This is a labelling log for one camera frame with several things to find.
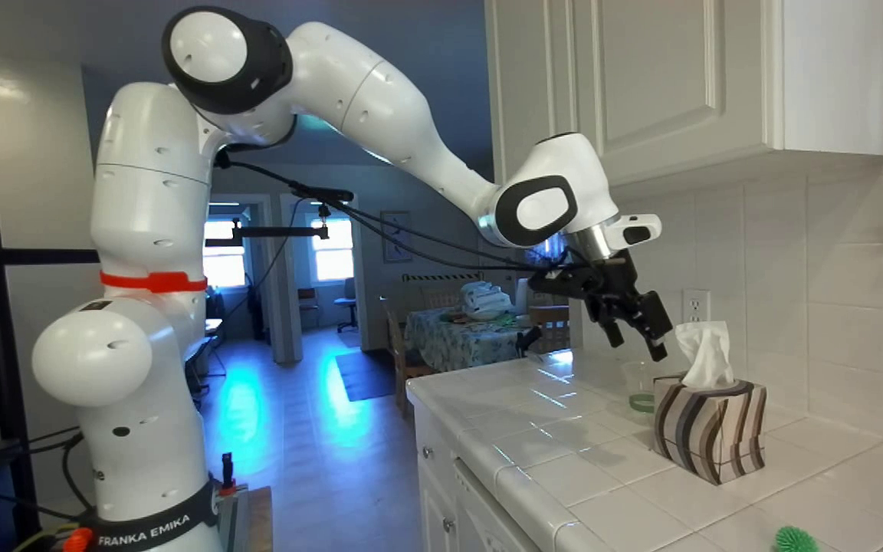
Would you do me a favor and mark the dark floor rug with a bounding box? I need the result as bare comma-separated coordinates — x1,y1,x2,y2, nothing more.
334,346,403,404

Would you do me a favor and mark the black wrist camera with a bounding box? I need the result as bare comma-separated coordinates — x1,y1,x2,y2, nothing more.
529,268,591,302

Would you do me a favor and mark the white counter base cabinet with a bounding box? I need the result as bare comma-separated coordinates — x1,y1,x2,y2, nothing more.
411,400,547,552

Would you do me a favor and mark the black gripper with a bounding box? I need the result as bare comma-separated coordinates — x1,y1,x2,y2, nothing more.
563,253,677,364

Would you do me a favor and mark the small green object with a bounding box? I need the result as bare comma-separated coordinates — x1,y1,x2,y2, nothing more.
770,525,821,552

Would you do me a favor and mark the brown striped tissue box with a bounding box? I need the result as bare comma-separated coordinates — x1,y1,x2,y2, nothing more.
651,373,770,487

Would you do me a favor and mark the white upper wall cabinet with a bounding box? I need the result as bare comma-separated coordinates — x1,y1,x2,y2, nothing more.
481,0,883,216

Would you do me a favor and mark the robot mounting table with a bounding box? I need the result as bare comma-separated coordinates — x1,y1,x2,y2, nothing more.
214,485,276,552

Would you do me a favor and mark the black red clamp handle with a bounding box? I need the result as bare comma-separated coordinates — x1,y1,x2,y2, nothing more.
217,452,241,499

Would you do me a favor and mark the bed with patterned bedding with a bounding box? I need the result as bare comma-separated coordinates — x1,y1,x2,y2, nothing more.
399,278,574,375

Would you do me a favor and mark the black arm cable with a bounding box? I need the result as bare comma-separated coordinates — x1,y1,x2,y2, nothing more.
212,150,574,276

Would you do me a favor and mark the bright room window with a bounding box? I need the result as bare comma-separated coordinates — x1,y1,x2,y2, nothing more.
309,208,360,286
204,208,251,293

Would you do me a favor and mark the white tissue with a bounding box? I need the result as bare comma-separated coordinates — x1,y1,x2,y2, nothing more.
672,319,740,394

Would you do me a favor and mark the black base cable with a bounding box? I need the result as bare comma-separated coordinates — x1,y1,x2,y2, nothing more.
25,427,92,516

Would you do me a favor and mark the black horizontal boom bar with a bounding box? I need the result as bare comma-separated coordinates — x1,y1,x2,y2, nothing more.
206,221,334,250

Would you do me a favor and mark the orange strap on arm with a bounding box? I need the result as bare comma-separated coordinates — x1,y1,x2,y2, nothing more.
100,269,209,298

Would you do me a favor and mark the white wall outlet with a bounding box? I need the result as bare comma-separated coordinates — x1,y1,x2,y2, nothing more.
681,289,714,341

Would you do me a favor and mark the orange red plug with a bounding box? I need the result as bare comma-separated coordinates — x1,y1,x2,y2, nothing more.
60,525,100,552

